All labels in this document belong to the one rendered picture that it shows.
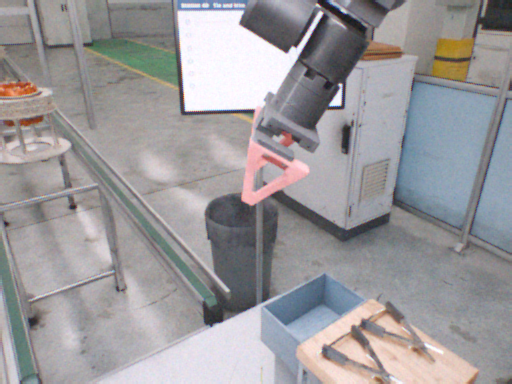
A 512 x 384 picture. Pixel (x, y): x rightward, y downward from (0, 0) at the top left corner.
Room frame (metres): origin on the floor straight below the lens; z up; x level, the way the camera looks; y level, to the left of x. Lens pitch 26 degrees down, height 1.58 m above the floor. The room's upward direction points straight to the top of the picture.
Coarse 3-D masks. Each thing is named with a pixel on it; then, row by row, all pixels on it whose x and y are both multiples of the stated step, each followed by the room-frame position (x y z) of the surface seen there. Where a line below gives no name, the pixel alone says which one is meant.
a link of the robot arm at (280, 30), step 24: (264, 0) 0.42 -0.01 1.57; (288, 0) 0.42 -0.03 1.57; (312, 0) 0.43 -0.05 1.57; (336, 0) 0.42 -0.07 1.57; (360, 0) 0.41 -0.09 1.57; (384, 0) 0.40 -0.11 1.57; (240, 24) 0.44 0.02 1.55; (264, 24) 0.42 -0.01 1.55; (288, 24) 0.42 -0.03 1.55; (288, 48) 0.43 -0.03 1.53
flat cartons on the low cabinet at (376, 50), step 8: (368, 40) 2.90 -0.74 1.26; (368, 48) 2.51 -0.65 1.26; (376, 48) 2.53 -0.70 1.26; (384, 48) 2.54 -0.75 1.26; (392, 48) 2.56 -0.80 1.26; (400, 48) 2.57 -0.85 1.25; (368, 56) 2.49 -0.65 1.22; (376, 56) 2.51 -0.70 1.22; (384, 56) 2.53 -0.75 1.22; (392, 56) 2.57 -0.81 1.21; (400, 56) 2.60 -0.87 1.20
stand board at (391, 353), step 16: (368, 304) 0.58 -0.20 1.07; (352, 320) 0.54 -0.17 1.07; (384, 320) 0.54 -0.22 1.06; (320, 336) 0.50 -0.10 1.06; (336, 336) 0.50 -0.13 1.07; (368, 336) 0.50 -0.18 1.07; (384, 336) 0.50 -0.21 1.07; (304, 352) 0.47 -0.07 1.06; (352, 352) 0.47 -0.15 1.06; (384, 352) 0.47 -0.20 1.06; (400, 352) 0.47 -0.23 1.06; (416, 352) 0.47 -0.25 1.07; (432, 352) 0.47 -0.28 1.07; (448, 352) 0.47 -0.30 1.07; (320, 368) 0.44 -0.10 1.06; (336, 368) 0.44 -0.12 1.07; (352, 368) 0.44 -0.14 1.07; (400, 368) 0.44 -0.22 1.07; (416, 368) 0.44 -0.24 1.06; (432, 368) 0.44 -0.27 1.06; (448, 368) 0.44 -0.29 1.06; (464, 368) 0.44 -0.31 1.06
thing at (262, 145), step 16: (256, 128) 0.40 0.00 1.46; (256, 144) 0.38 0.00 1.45; (272, 144) 0.38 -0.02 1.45; (256, 160) 0.38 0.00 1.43; (272, 160) 0.39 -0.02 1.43; (288, 160) 0.38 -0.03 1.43; (288, 176) 0.38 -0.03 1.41; (304, 176) 0.38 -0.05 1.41; (256, 192) 0.40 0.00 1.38; (272, 192) 0.39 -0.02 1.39
